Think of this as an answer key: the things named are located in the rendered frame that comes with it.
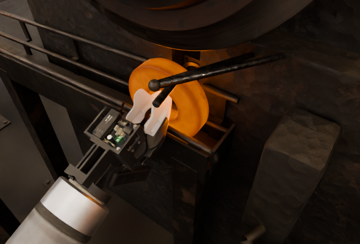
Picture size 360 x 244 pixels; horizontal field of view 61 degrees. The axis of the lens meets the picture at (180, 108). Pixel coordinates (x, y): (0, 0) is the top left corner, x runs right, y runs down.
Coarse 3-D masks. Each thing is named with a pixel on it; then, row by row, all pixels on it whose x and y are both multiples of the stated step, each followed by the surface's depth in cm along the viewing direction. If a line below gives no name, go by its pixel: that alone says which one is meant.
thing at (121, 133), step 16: (112, 112) 46; (96, 128) 45; (112, 128) 46; (128, 128) 44; (96, 144) 44; (112, 144) 44; (128, 144) 45; (144, 144) 48; (80, 160) 44; (96, 160) 44; (112, 160) 45; (128, 160) 45; (144, 160) 49; (80, 176) 41; (96, 176) 43; (96, 192) 43
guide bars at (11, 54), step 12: (0, 48) 79; (24, 60) 73; (48, 72) 69; (72, 84) 65; (84, 84) 64; (96, 96) 64; (108, 96) 60; (168, 132) 55; (180, 132) 52; (192, 144) 51; (204, 144) 51; (216, 156) 50
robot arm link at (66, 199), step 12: (60, 180) 43; (72, 180) 44; (48, 192) 43; (60, 192) 41; (72, 192) 41; (84, 192) 42; (48, 204) 41; (60, 204) 40; (72, 204) 40; (84, 204) 41; (96, 204) 42; (60, 216) 40; (72, 216) 40; (84, 216) 41; (96, 216) 42; (84, 228) 41; (96, 228) 44
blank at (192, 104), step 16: (144, 64) 51; (160, 64) 50; (176, 64) 50; (144, 80) 53; (176, 96) 50; (192, 96) 48; (176, 112) 57; (192, 112) 50; (208, 112) 52; (176, 128) 56; (192, 128) 53
